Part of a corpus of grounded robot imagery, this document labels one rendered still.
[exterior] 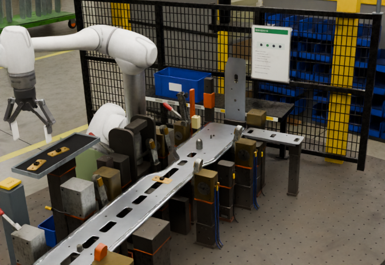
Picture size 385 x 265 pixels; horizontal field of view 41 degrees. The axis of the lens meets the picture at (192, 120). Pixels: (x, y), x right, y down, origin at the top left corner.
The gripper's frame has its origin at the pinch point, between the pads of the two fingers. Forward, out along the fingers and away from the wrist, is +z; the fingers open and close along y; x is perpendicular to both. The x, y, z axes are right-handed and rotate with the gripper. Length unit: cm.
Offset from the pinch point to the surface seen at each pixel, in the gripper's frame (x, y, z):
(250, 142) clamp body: 60, 73, 23
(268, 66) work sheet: 122, 73, 5
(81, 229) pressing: -14.4, 23.7, 27.4
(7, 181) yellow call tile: -13.6, -3.7, 11.4
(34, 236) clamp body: -29.0, 14.4, 21.3
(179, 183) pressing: 25, 49, 28
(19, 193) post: -14.0, 0.4, 15.4
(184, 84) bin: 113, 27, 15
